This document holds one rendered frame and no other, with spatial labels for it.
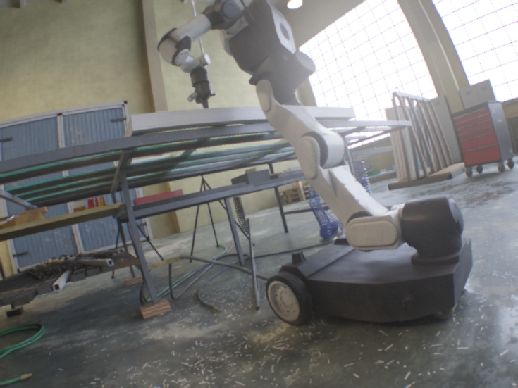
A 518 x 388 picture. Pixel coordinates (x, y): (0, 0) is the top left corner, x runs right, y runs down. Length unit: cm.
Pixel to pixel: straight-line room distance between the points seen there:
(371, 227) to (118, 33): 956
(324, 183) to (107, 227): 696
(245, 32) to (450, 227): 110
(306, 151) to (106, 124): 743
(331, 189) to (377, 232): 24
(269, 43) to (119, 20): 920
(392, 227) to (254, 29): 98
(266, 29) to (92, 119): 725
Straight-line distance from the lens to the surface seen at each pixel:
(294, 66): 112
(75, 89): 873
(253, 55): 126
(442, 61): 848
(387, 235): 88
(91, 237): 763
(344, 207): 100
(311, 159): 99
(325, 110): 181
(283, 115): 113
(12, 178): 149
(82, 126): 817
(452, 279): 81
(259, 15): 135
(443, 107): 824
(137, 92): 875
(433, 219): 85
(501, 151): 423
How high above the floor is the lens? 49
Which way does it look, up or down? level
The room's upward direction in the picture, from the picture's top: 14 degrees counter-clockwise
